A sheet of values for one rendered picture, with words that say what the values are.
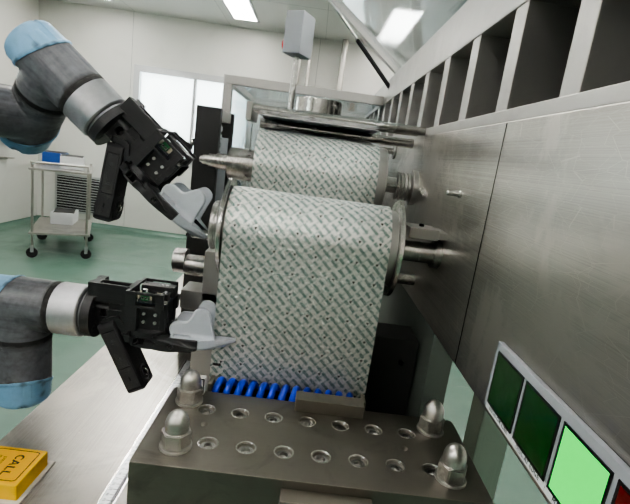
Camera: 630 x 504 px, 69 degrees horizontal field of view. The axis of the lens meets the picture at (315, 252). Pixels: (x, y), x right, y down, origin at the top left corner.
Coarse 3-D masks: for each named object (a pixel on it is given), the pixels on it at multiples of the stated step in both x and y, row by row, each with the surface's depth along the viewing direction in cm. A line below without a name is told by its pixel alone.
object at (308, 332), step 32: (224, 288) 65; (256, 288) 65; (288, 288) 65; (320, 288) 65; (352, 288) 65; (224, 320) 66; (256, 320) 66; (288, 320) 66; (320, 320) 66; (352, 320) 66; (224, 352) 67; (256, 352) 67; (288, 352) 67; (320, 352) 67; (352, 352) 67; (288, 384) 68; (320, 384) 68; (352, 384) 68
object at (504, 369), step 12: (504, 360) 43; (504, 372) 43; (492, 384) 45; (504, 384) 42; (516, 384) 40; (492, 396) 45; (504, 396) 42; (516, 396) 40; (504, 408) 42; (504, 420) 42
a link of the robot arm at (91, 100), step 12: (84, 84) 61; (96, 84) 62; (108, 84) 64; (72, 96) 60; (84, 96) 61; (96, 96) 61; (108, 96) 62; (120, 96) 64; (72, 108) 61; (84, 108) 61; (96, 108) 61; (108, 108) 62; (72, 120) 62; (84, 120) 61; (84, 132) 63
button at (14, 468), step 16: (0, 448) 63; (16, 448) 63; (0, 464) 60; (16, 464) 60; (32, 464) 61; (0, 480) 57; (16, 480) 58; (32, 480) 60; (0, 496) 57; (16, 496) 57
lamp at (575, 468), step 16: (560, 448) 33; (576, 448) 31; (560, 464) 33; (576, 464) 31; (592, 464) 29; (560, 480) 32; (576, 480) 31; (592, 480) 29; (560, 496) 32; (576, 496) 30; (592, 496) 29
